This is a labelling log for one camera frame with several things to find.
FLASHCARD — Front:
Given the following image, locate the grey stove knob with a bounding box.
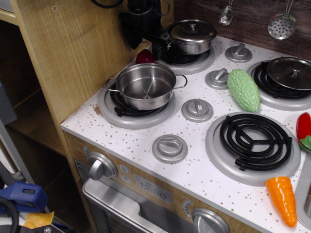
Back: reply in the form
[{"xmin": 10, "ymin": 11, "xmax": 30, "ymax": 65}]
[
  {"xmin": 205, "ymin": 68, "xmax": 229, "ymax": 90},
  {"xmin": 225, "ymin": 43, "xmax": 253, "ymax": 63},
  {"xmin": 152, "ymin": 134, "xmax": 188, "ymax": 164},
  {"xmin": 181, "ymin": 99, "xmax": 214, "ymax": 123}
]

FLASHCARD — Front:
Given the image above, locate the wooden side cabinet panel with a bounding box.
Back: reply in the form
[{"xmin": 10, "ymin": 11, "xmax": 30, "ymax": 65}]
[{"xmin": 9, "ymin": 0, "xmax": 174, "ymax": 233}]

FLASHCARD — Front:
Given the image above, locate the orange toy carrot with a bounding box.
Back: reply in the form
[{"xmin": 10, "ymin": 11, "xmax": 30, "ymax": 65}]
[{"xmin": 265, "ymin": 176, "xmax": 297, "ymax": 228}]

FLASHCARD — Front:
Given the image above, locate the black braided cable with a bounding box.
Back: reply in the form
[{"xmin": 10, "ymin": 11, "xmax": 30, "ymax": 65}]
[{"xmin": 0, "ymin": 196, "xmax": 20, "ymax": 233}]

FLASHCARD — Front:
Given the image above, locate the hanging steel skimmer spoon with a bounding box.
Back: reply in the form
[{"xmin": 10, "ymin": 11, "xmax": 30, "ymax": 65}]
[{"xmin": 267, "ymin": 0, "xmax": 296, "ymax": 40}]

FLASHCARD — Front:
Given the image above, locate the grey oven knob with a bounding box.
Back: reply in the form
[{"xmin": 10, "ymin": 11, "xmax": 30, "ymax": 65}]
[
  {"xmin": 192, "ymin": 208, "xmax": 230, "ymax": 233},
  {"xmin": 88, "ymin": 151, "xmax": 118, "ymax": 181}
]

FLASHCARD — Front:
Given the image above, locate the black front right burner coil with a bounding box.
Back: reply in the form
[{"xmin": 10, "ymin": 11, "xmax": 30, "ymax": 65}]
[{"xmin": 219, "ymin": 114, "xmax": 293, "ymax": 171}]

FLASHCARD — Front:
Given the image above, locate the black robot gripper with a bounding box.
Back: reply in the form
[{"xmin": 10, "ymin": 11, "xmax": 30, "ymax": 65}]
[{"xmin": 119, "ymin": 0, "xmax": 170, "ymax": 61}]

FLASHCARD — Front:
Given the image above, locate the steel sink edge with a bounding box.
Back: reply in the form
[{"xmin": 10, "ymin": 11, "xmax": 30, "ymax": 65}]
[{"xmin": 295, "ymin": 157, "xmax": 311, "ymax": 230}]

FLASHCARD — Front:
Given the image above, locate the blue clamp tool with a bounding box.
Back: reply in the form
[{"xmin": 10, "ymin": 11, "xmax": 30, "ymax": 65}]
[{"xmin": 0, "ymin": 182, "xmax": 48, "ymax": 213}]

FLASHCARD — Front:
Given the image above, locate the grey stove top knob middle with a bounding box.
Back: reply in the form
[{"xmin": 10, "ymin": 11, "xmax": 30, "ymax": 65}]
[{"xmin": 181, "ymin": 99, "xmax": 214, "ymax": 123}]

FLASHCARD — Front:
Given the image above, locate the black back right burner coil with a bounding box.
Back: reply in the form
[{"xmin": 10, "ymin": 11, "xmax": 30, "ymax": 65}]
[{"xmin": 253, "ymin": 62, "xmax": 311, "ymax": 100}]

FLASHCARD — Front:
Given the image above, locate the grey stove top knob front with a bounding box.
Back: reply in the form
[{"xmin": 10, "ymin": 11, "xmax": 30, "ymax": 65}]
[{"xmin": 152, "ymin": 134, "xmax": 188, "ymax": 164}]

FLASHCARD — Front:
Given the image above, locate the black back left burner coil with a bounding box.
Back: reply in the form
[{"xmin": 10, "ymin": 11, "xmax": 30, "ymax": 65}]
[{"xmin": 160, "ymin": 50, "xmax": 210, "ymax": 65}]

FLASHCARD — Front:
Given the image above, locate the open steel pan with handles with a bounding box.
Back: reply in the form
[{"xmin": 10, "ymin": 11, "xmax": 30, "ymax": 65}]
[{"xmin": 104, "ymin": 63, "xmax": 188, "ymax": 110}]

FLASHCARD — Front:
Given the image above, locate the lidded steel pot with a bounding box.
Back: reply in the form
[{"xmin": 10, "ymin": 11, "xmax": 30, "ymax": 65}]
[{"xmin": 167, "ymin": 19, "xmax": 217, "ymax": 55}]

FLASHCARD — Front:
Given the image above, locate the grey stove top knob back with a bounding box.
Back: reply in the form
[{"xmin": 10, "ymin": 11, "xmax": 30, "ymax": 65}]
[{"xmin": 225, "ymin": 43, "xmax": 253, "ymax": 63}]

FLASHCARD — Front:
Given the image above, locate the black burner coil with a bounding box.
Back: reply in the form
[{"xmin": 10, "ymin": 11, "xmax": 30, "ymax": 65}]
[
  {"xmin": 253, "ymin": 62, "xmax": 311, "ymax": 100},
  {"xmin": 160, "ymin": 50, "xmax": 210, "ymax": 65},
  {"xmin": 219, "ymin": 114, "xmax": 293, "ymax": 171},
  {"xmin": 108, "ymin": 90, "xmax": 167, "ymax": 117}
]

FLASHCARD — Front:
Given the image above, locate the orange tape piece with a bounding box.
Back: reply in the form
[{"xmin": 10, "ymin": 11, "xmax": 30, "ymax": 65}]
[{"xmin": 23, "ymin": 212, "xmax": 54, "ymax": 229}]

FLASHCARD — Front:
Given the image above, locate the grey stove top knob upper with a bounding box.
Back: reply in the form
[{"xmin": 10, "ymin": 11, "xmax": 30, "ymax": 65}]
[{"xmin": 205, "ymin": 68, "xmax": 229, "ymax": 90}]

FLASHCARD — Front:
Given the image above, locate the steel lid with knob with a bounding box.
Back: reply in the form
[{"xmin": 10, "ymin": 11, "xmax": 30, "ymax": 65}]
[{"xmin": 266, "ymin": 57, "xmax": 311, "ymax": 91}]

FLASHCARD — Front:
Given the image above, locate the red toy pepper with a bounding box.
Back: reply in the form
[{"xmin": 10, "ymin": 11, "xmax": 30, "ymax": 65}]
[{"xmin": 296, "ymin": 113, "xmax": 311, "ymax": 153}]

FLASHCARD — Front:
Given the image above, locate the grey oven knob left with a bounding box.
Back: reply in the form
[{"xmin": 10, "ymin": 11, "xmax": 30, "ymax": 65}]
[{"xmin": 88, "ymin": 151, "xmax": 118, "ymax": 181}]

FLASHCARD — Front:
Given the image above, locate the grey oven knob right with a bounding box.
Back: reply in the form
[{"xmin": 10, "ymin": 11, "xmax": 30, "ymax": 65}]
[{"xmin": 192, "ymin": 208, "xmax": 230, "ymax": 233}]

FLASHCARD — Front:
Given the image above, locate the silver oven door handle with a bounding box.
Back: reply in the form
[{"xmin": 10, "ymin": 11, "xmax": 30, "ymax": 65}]
[{"xmin": 82, "ymin": 178, "xmax": 156, "ymax": 233}]

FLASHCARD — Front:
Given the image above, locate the green toy bitter gourd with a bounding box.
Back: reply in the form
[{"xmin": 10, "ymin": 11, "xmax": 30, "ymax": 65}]
[{"xmin": 227, "ymin": 69, "xmax": 260, "ymax": 112}]

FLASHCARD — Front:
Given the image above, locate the black front left burner coil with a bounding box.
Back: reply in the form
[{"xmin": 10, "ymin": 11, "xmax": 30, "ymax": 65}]
[{"xmin": 108, "ymin": 90, "xmax": 167, "ymax": 117}]

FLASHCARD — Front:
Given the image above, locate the toy clock display panel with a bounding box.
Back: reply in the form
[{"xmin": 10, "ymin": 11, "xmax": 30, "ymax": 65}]
[{"xmin": 133, "ymin": 174, "xmax": 173, "ymax": 203}]

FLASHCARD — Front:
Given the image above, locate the dark red toy sweet potato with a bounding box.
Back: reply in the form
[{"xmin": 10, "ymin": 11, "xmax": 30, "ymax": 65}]
[{"xmin": 135, "ymin": 49, "xmax": 155, "ymax": 64}]

